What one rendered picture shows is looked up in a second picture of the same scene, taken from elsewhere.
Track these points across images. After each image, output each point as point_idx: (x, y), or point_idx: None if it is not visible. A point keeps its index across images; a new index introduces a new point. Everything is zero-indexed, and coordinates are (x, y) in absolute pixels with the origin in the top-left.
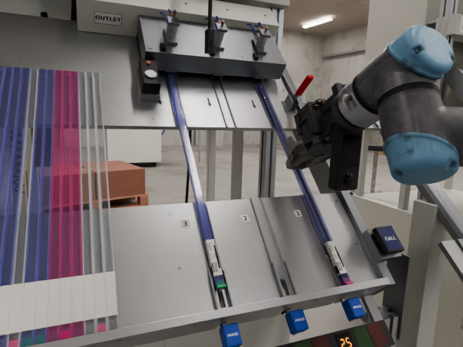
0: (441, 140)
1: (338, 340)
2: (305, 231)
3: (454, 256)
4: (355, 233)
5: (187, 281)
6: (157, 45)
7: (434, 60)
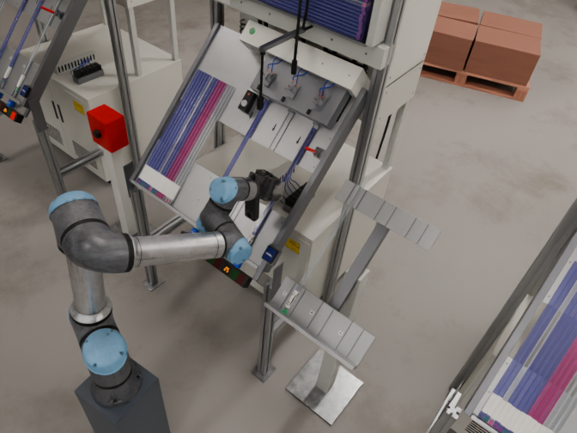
0: (199, 222)
1: (225, 265)
2: (252, 222)
3: (283, 285)
4: (272, 241)
5: (197, 205)
6: (258, 83)
7: (210, 196)
